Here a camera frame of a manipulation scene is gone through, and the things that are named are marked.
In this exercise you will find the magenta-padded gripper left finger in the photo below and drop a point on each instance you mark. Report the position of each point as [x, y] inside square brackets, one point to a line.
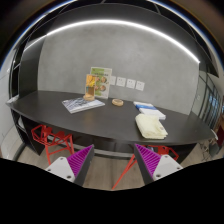
[66, 166]

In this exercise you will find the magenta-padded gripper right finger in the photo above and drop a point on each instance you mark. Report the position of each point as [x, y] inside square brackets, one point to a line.
[160, 166]

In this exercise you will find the red metal stool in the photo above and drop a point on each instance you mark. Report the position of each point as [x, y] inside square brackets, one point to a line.
[37, 131]
[124, 173]

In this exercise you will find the orange sign on wooden base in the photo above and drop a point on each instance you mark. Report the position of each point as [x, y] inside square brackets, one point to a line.
[89, 81]

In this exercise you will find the round wooden coaster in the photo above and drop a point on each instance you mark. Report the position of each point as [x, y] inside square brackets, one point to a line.
[117, 102]

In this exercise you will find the black-framed glass partition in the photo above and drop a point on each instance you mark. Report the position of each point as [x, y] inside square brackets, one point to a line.
[211, 103]

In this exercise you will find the white ceiling light strip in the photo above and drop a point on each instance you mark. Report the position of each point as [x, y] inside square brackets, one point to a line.
[116, 21]

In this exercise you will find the grey magazine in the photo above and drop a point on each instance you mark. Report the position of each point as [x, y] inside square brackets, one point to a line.
[81, 104]

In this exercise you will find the white wall socket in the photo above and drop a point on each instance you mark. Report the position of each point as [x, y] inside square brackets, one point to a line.
[121, 82]
[130, 83]
[113, 80]
[140, 86]

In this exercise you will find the blue and white booklet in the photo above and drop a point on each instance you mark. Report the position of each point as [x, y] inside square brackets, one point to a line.
[143, 104]

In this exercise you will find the green menu stand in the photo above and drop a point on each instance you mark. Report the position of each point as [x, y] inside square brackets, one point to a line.
[104, 83]

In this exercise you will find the cream towel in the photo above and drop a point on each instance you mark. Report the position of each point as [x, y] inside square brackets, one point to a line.
[150, 126]

